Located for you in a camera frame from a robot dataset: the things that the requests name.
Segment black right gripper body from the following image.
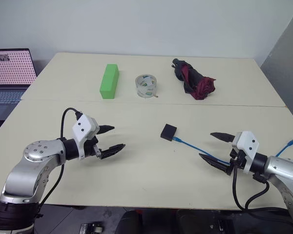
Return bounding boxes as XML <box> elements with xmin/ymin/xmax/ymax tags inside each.
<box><xmin>229</xmin><ymin>148</ymin><xmax>246</xmax><ymax>171</ymax></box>

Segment clear packing tape roll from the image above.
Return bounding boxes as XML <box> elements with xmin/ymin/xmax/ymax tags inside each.
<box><xmin>135</xmin><ymin>75</ymin><xmax>160</xmax><ymax>98</ymax></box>

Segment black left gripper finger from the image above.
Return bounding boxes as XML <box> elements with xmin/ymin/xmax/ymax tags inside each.
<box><xmin>98</xmin><ymin>124</ymin><xmax>116</xmax><ymax>135</ymax></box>
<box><xmin>100</xmin><ymin>144</ymin><xmax>126</xmax><ymax>160</ymax></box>

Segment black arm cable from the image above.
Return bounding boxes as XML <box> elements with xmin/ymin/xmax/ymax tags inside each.
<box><xmin>231</xmin><ymin>165</ymin><xmax>290</xmax><ymax>216</ymax></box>
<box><xmin>38</xmin><ymin>107</ymin><xmax>84</xmax><ymax>208</ymax></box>

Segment grey partition panel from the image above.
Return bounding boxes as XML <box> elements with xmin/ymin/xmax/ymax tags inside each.
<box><xmin>259</xmin><ymin>1</ymin><xmax>293</xmax><ymax>111</ymax></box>

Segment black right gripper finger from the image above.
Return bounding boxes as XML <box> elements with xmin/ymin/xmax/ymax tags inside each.
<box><xmin>210</xmin><ymin>132</ymin><xmax>235</xmax><ymax>143</ymax></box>
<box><xmin>198</xmin><ymin>153</ymin><xmax>232</xmax><ymax>176</ymax></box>

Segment small black square box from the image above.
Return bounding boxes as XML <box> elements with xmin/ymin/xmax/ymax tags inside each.
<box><xmin>160</xmin><ymin>123</ymin><xmax>178</xmax><ymax>142</ymax></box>

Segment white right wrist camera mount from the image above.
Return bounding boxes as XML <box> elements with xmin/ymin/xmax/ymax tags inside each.
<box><xmin>231</xmin><ymin>131</ymin><xmax>260</xmax><ymax>175</ymax></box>

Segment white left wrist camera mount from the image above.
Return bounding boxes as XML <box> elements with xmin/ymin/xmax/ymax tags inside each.
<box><xmin>72</xmin><ymin>114</ymin><xmax>100</xmax><ymax>161</ymax></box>

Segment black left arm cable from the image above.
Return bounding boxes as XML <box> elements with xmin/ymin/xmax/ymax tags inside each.
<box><xmin>38</xmin><ymin>107</ymin><xmax>84</xmax><ymax>208</ymax></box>

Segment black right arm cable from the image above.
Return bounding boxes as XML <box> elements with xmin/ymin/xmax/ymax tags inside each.
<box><xmin>231</xmin><ymin>165</ymin><xmax>290</xmax><ymax>216</ymax></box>

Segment blue Ethernet cable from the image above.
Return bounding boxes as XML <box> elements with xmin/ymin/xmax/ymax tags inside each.
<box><xmin>171</xmin><ymin>136</ymin><xmax>293</xmax><ymax>165</ymax></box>

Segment green rectangular block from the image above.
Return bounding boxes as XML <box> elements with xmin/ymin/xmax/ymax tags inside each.
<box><xmin>99</xmin><ymin>63</ymin><xmax>120</xmax><ymax>100</ymax></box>

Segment small black and white device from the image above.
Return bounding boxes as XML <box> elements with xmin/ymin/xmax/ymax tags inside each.
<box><xmin>79</xmin><ymin>222</ymin><xmax>105</xmax><ymax>234</ymax></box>

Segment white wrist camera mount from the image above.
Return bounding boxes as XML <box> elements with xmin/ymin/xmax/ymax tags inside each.
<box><xmin>231</xmin><ymin>131</ymin><xmax>260</xmax><ymax>175</ymax></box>
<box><xmin>72</xmin><ymin>114</ymin><xmax>100</xmax><ymax>161</ymax></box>

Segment folded black and maroon umbrella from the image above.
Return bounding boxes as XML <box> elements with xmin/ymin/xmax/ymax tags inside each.
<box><xmin>171</xmin><ymin>58</ymin><xmax>217</xmax><ymax>101</ymax></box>

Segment open laptop with pink screen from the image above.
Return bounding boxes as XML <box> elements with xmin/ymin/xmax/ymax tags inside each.
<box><xmin>0</xmin><ymin>48</ymin><xmax>38</xmax><ymax>129</ymax></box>

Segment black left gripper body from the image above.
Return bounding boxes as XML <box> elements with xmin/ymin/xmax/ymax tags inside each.
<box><xmin>84</xmin><ymin>136</ymin><xmax>103</xmax><ymax>159</ymax></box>

